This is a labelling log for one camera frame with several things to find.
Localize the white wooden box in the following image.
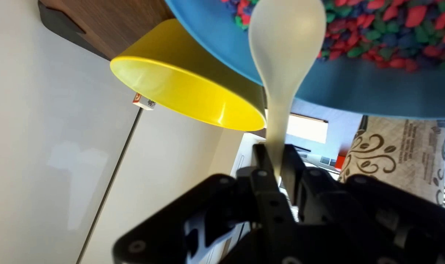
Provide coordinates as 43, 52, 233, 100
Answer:
231, 110, 366, 174

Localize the yellow bowl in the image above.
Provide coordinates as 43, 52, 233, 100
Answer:
111, 20, 266, 132

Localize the blue bowl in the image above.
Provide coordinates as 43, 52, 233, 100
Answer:
166, 0, 445, 119

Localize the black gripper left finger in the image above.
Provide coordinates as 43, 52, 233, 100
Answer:
112, 144, 302, 264

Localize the patterned paper cup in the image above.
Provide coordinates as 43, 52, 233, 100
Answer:
340, 116, 445, 206

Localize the small white carton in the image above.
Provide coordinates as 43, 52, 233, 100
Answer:
133, 94, 156, 110

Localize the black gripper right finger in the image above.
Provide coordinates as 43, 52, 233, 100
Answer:
283, 146, 445, 264

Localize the white plastic spoon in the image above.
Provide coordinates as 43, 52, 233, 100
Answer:
249, 0, 327, 181

